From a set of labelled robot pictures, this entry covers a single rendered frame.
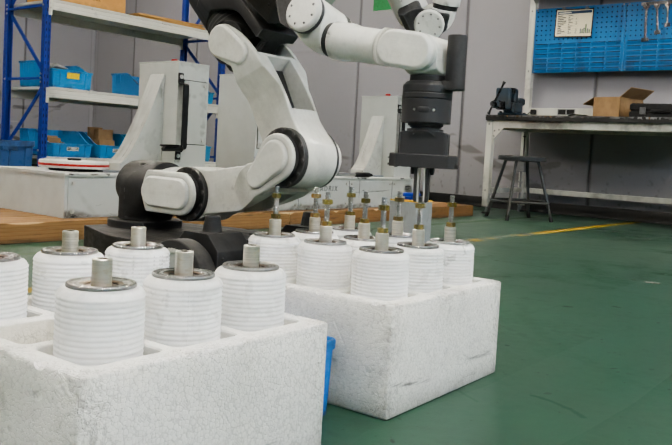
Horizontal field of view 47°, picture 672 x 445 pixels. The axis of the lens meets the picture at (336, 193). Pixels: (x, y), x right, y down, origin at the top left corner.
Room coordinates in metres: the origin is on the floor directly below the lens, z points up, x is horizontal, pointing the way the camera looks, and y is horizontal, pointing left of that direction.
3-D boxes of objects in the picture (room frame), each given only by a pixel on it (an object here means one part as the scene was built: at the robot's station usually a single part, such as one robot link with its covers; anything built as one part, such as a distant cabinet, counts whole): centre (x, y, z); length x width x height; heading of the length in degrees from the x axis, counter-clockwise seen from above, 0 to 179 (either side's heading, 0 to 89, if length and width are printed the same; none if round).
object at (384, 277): (1.29, -0.08, 0.16); 0.10 x 0.10 x 0.18
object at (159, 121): (3.66, 1.06, 0.45); 0.82 x 0.57 x 0.74; 141
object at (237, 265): (1.04, 0.11, 0.25); 0.08 x 0.08 x 0.01
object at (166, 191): (2.11, 0.39, 0.28); 0.21 x 0.20 x 0.13; 51
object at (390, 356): (1.46, -0.06, 0.09); 0.39 x 0.39 x 0.18; 53
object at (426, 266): (1.39, -0.15, 0.16); 0.10 x 0.10 x 0.18
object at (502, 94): (5.94, -1.26, 0.87); 0.41 x 0.17 x 0.25; 141
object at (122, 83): (7.00, 1.76, 0.90); 0.50 x 0.38 x 0.21; 50
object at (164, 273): (0.94, 0.18, 0.25); 0.08 x 0.08 x 0.01
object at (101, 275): (0.85, 0.25, 0.26); 0.02 x 0.02 x 0.03
